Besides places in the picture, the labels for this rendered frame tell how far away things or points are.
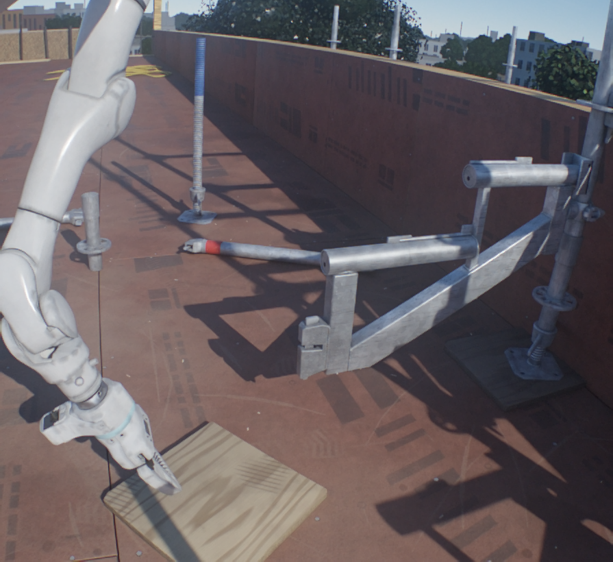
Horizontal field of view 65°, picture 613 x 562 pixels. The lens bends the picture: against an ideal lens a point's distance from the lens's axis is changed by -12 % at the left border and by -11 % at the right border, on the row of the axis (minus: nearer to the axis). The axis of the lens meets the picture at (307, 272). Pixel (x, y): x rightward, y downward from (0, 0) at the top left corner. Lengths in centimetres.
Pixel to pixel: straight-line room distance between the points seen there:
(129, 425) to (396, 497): 55
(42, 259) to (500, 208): 139
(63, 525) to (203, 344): 65
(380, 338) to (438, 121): 109
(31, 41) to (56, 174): 1432
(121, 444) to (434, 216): 156
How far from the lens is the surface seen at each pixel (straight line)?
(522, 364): 151
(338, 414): 124
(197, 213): 230
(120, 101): 74
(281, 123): 373
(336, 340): 108
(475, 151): 184
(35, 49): 1498
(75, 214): 233
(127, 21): 74
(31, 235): 69
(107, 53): 73
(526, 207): 165
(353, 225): 232
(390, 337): 114
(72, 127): 71
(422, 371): 143
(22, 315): 68
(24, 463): 118
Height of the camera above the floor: 81
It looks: 26 degrees down
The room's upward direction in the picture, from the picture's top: 5 degrees clockwise
